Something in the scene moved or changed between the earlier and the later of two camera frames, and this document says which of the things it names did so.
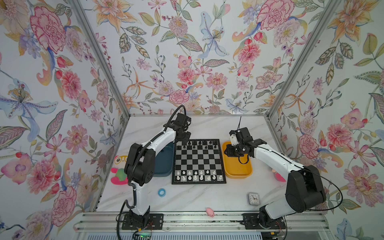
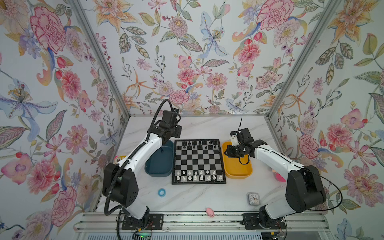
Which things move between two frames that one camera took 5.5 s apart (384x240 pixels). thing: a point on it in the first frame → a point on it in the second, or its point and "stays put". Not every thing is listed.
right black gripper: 229,150 stays put
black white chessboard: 198,161 stays put
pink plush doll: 278,176 stays put
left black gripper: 187,133 → 178,130
